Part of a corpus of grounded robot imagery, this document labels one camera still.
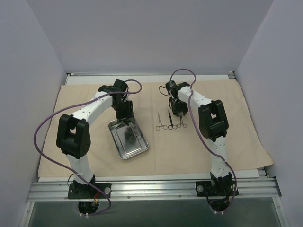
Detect steel scissors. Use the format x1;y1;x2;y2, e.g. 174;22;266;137
168;110;178;130

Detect small steel forceps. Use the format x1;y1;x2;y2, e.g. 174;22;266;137
130;129;142;141

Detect steel instrument tray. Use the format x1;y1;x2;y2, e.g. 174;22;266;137
108;117;149;160

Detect beige cloth surgical kit roll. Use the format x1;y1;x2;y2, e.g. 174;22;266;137
37;81;274;177

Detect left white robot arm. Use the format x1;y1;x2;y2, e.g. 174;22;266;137
56;79;134;198

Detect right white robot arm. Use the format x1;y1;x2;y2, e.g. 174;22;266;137
165;80;233;195

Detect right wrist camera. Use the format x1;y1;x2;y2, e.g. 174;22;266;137
165;80;177;93

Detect back aluminium rail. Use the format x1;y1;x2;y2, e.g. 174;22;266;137
67;71;235;76

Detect aluminium rail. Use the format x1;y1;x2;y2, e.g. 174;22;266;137
67;71;235;76
27;178;282;202

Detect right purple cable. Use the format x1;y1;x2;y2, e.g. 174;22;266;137
169;68;239;212

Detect purple cable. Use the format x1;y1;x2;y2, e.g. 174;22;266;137
33;79;143;216
169;68;239;212

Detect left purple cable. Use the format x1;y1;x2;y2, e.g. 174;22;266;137
33;79;143;216

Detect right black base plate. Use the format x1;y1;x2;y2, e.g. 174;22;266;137
195;181;234;197

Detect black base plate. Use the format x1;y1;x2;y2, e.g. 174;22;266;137
195;181;234;197
67;182;111;200

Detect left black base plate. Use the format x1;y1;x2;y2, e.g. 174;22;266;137
67;182;111;200

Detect front aluminium rail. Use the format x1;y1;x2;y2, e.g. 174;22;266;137
27;178;282;202

